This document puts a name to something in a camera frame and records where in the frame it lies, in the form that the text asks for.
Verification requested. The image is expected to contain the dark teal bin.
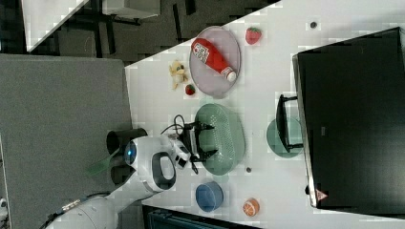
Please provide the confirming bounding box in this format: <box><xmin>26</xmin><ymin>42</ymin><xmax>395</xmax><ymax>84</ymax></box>
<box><xmin>142</xmin><ymin>205</ymin><xmax>260</xmax><ymax>229</ymax></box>

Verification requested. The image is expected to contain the mint green plastic strainer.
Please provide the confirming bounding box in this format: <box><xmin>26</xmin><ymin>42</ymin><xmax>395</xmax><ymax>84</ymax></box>
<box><xmin>195</xmin><ymin>103</ymin><xmax>245</xmax><ymax>176</ymax></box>

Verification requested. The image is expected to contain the yellow plush banana toy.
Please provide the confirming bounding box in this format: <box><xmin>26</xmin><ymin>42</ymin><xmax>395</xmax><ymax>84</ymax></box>
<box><xmin>169</xmin><ymin>60</ymin><xmax>188</xmax><ymax>90</ymax></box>

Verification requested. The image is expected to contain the mint green plastic cup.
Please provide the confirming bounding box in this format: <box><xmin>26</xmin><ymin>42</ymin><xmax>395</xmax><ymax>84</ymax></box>
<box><xmin>266</xmin><ymin>117</ymin><xmax>303</xmax><ymax>158</ymax></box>

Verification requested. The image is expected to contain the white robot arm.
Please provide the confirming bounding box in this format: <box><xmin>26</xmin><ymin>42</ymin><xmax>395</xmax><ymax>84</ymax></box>
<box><xmin>39</xmin><ymin>121</ymin><xmax>216</xmax><ymax>229</ymax></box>

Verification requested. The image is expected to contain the orange slice toy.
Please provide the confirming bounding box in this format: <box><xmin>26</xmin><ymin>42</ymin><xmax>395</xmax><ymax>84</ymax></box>
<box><xmin>243</xmin><ymin>198</ymin><xmax>260</xmax><ymax>217</ymax></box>

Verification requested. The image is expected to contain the large red strawberry toy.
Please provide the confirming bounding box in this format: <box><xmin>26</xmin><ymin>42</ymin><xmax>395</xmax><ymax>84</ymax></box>
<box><xmin>245</xmin><ymin>27</ymin><xmax>262</xmax><ymax>45</ymax></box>

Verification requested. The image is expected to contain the white side table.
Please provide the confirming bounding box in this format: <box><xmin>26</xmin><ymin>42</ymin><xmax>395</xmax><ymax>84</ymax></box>
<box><xmin>21</xmin><ymin>0</ymin><xmax>89</xmax><ymax>52</ymax></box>

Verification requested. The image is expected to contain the black toaster oven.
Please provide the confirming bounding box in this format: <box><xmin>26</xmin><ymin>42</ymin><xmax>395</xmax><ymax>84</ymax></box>
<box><xmin>276</xmin><ymin>27</ymin><xmax>405</xmax><ymax>219</ymax></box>

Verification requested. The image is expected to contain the red plush ketchup bottle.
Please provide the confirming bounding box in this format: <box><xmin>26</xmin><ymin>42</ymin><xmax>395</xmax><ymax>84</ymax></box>
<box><xmin>191</xmin><ymin>38</ymin><xmax>237</xmax><ymax>82</ymax></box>

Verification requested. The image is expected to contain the small red strawberry toy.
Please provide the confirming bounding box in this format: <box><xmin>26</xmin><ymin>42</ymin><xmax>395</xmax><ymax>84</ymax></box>
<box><xmin>185</xmin><ymin>84</ymin><xmax>196</xmax><ymax>95</ymax></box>

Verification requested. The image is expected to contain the blue bowl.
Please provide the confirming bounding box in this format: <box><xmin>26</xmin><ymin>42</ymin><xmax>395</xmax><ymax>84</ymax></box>
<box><xmin>195</xmin><ymin>181</ymin><xmax>224</xmax><ymax>213</ymax></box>

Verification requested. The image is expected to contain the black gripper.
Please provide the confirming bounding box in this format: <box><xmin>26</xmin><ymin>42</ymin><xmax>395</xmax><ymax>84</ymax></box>
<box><xmin>179</xmin><ymin>121</ymin><xmax>218</xmax><ymax>162</ymax></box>

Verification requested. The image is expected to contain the grey fabric panel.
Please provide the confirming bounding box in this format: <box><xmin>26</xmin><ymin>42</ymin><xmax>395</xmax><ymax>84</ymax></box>
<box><xmin>0</xmin><ymin>54</ymin><xmax>132</xmax><ymax>229</ymax></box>

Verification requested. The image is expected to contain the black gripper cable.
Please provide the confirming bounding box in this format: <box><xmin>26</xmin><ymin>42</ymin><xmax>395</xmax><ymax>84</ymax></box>
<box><xmin>160</xmin><ymin>114</ymin><xmax>189</xmax><ymax>135</ymax></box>

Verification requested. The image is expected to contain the grey round plate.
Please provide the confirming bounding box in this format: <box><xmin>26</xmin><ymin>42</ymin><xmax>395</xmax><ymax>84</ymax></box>
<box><xmin>189</xmin><ymin>26</ymin><xmax>241</xmax><ymax>97</ymax></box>

